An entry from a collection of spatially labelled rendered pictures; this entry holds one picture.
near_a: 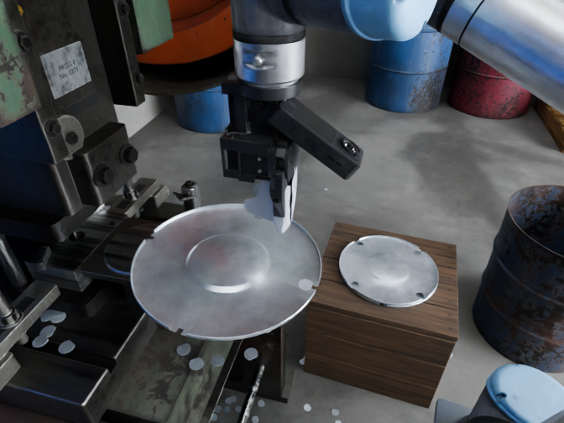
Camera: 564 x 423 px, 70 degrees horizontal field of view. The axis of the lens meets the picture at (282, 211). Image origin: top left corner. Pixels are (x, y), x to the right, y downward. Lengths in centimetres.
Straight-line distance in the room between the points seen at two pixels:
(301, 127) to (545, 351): 128
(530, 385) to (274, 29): 59
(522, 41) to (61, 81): 50
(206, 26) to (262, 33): 44
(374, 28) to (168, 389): 56
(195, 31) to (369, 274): 80
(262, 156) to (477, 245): 167
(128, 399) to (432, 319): 79
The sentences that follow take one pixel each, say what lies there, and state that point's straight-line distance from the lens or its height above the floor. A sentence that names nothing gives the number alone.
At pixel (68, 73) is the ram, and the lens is 59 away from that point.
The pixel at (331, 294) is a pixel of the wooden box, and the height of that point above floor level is 35.
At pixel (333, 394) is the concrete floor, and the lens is 141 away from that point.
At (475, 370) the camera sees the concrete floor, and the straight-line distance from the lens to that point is 158.
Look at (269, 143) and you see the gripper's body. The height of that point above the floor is 101.
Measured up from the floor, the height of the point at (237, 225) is 78.
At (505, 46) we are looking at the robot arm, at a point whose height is 112.
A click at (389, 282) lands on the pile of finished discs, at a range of 123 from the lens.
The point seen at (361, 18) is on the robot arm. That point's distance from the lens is 35.
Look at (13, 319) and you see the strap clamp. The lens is 70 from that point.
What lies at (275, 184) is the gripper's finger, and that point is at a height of 97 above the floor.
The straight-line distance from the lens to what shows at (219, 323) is 57.
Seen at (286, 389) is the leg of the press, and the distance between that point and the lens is 138.
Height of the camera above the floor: 122
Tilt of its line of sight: 36 degrees down
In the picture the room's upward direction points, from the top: straight up
